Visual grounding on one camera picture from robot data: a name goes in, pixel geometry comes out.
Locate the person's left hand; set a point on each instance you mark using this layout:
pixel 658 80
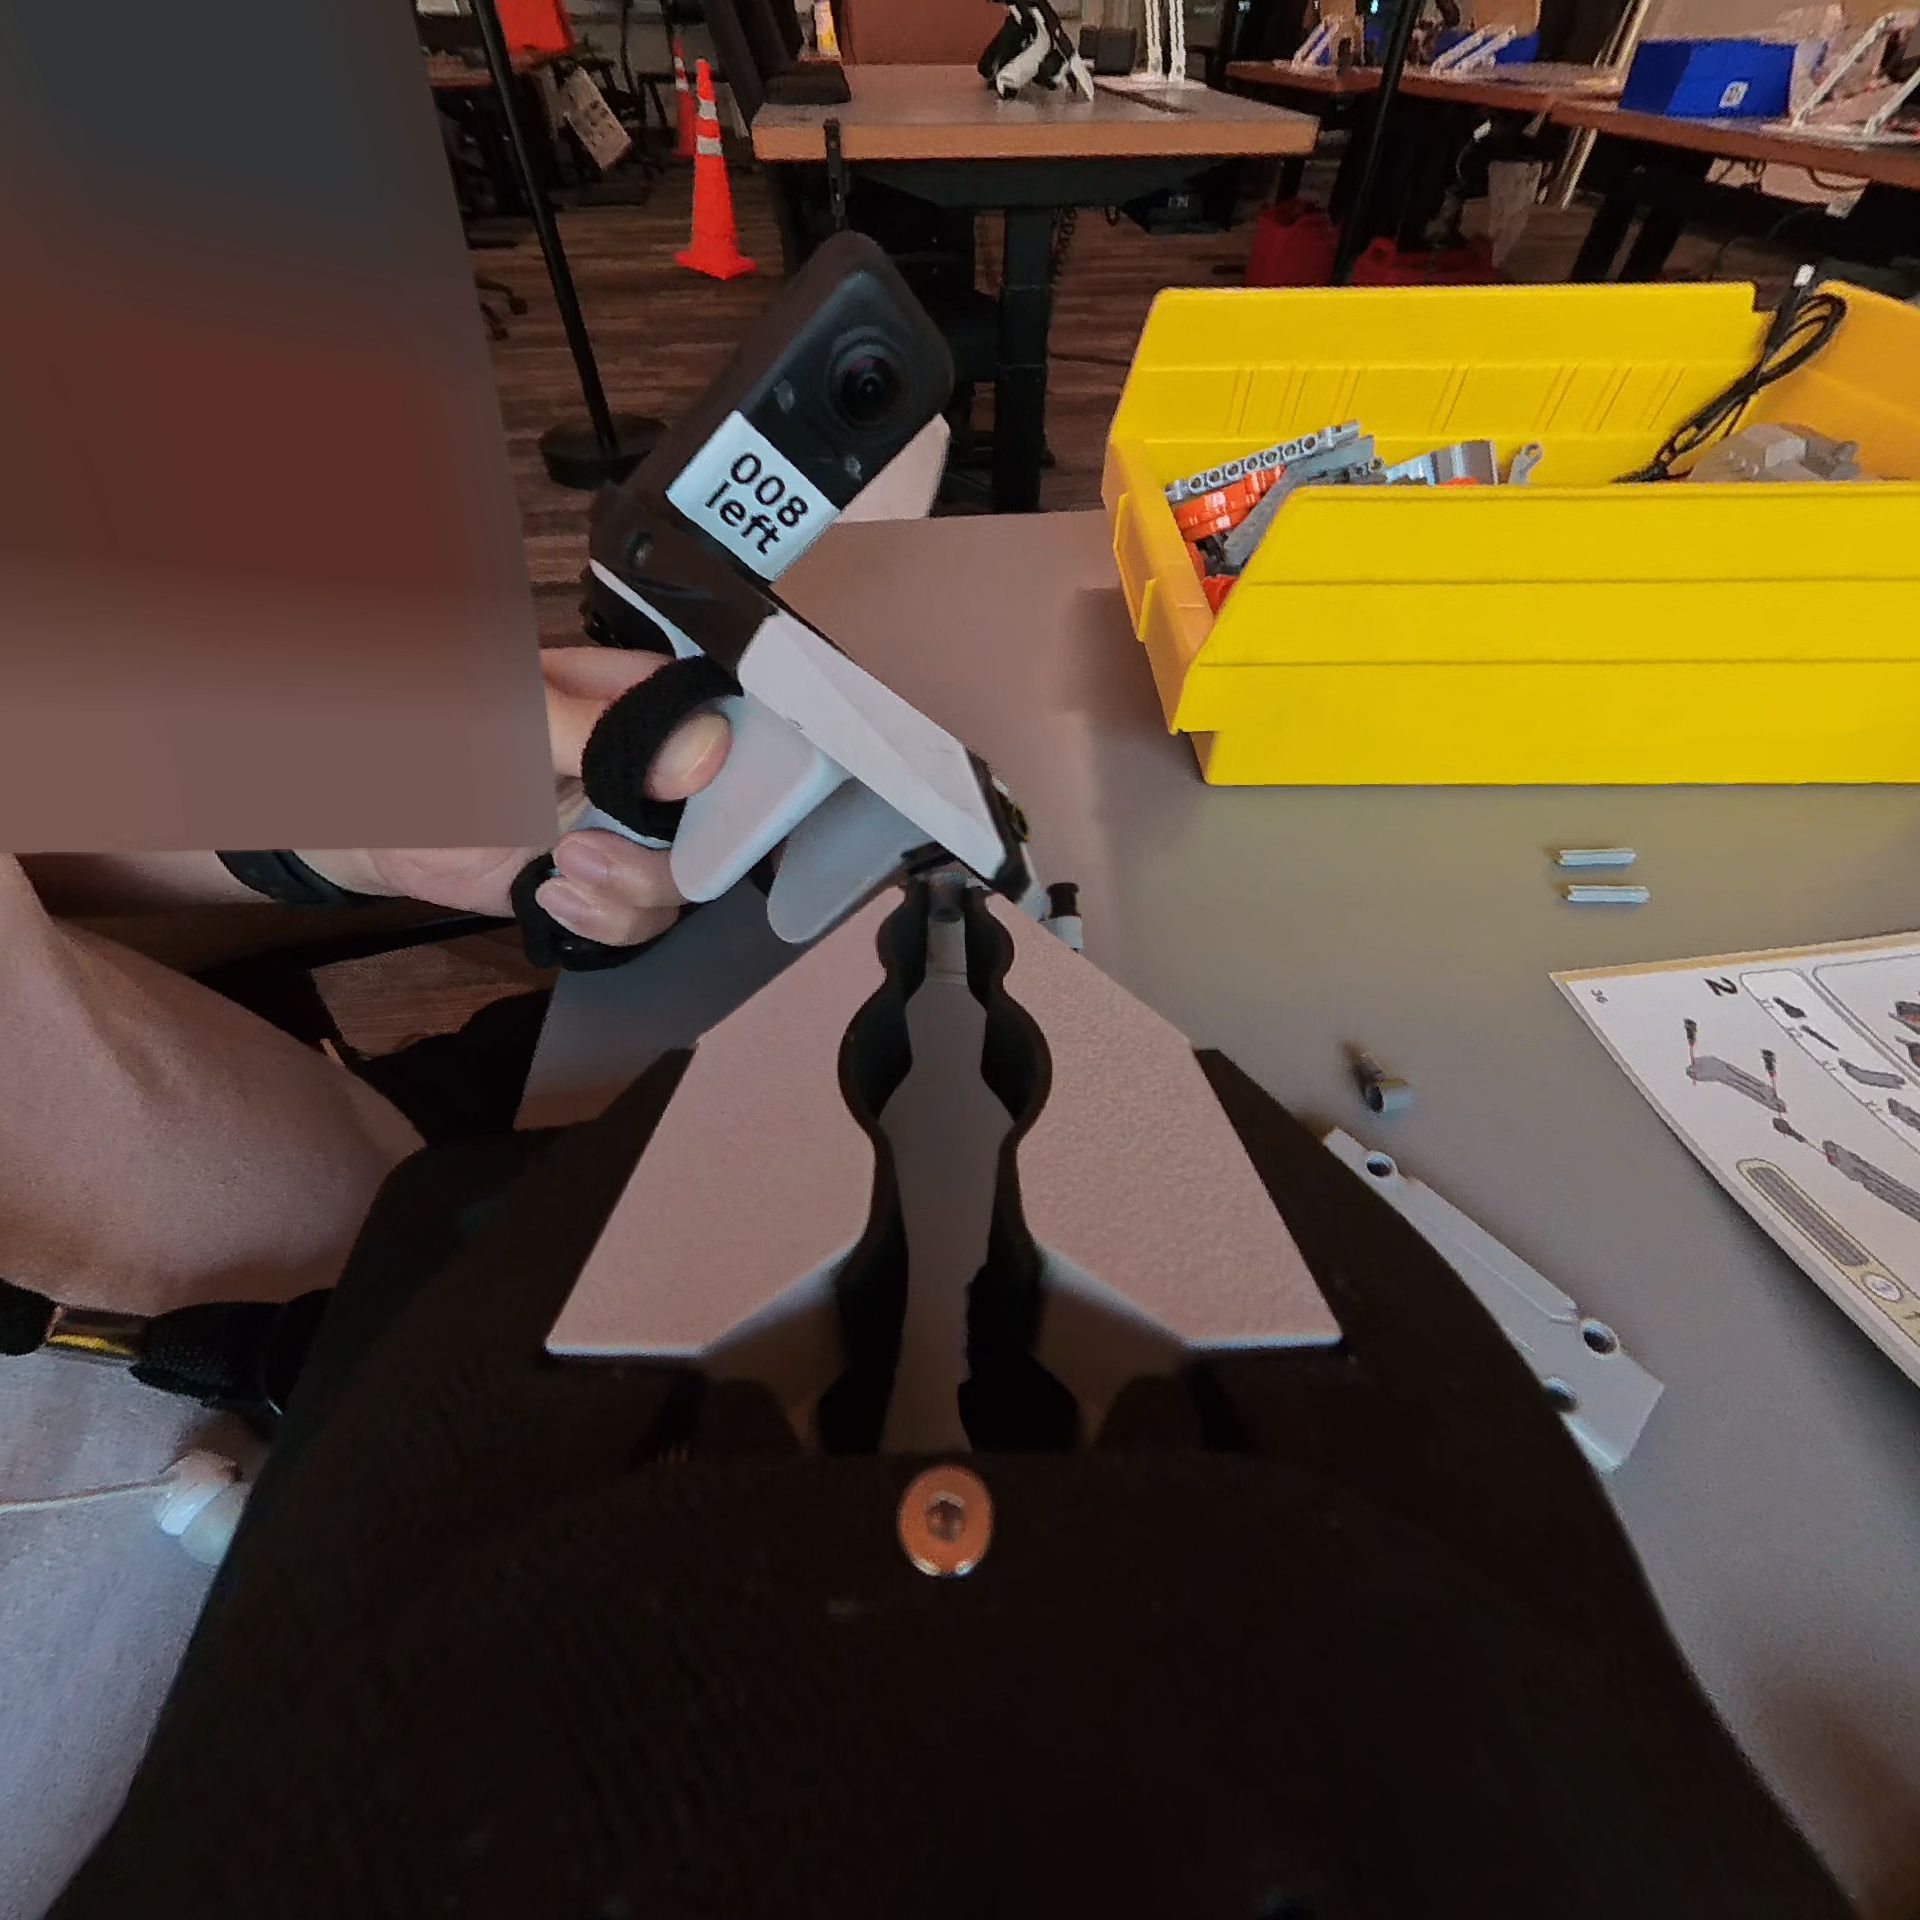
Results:
pixel 614 893

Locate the red bag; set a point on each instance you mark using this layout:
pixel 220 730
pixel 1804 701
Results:
pixel 1426 267
pixel 1292 246

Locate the grey beam plate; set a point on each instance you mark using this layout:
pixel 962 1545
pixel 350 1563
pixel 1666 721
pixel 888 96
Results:
pixel 1515 1304

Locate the grey desk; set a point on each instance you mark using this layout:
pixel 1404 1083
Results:
pixel 1275 898

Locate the black wristband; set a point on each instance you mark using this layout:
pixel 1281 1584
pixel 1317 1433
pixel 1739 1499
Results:
pixel 300 878

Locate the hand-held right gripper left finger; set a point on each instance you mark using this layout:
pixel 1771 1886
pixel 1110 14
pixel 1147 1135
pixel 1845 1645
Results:
pixel 706 1200

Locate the long wooden table row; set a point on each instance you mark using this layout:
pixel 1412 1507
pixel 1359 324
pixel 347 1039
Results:
pixel 1649 136

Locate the black white device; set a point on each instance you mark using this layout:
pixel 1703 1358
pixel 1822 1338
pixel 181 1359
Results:
pixel 1035 59

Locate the small dark grey connector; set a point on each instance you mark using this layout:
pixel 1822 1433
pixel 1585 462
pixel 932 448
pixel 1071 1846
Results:
pixel 1388 1091

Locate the grey motor block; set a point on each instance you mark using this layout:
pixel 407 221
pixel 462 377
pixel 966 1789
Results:
pixel 1777 451

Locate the blue storage bin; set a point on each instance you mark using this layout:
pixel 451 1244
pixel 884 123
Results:
pixel 1695 77

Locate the instruction booklet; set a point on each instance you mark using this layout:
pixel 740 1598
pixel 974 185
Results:
pixel 1800 1110

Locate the black pole stand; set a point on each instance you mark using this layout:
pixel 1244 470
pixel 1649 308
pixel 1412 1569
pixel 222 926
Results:
pixel 600 451

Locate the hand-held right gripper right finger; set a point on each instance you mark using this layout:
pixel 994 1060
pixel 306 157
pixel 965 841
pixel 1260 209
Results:
pixel 1170 1200

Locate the pile of grey orange blocks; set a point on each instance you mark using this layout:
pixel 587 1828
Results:
pixel 1260 496

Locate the grey axle pin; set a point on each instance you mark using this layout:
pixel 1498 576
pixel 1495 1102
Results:
pixel 1606 895
pixel 1594 858

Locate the wooden top table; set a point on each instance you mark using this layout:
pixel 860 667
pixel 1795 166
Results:
pixel 975 113

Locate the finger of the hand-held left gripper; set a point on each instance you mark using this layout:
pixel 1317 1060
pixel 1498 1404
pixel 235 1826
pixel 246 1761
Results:
pixel 870 738

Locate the orange traffic cone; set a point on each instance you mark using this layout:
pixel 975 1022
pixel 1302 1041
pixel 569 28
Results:
pixel 716 195
pixel 683 103

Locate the person's left forearm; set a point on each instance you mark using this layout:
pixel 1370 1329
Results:
pixel 150 1081

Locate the pale flat panel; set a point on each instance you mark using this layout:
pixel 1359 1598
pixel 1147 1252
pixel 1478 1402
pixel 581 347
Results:
pixel 930 473

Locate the yellow parts bin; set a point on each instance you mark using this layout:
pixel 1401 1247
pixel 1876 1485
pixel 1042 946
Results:
pixel 1499 646

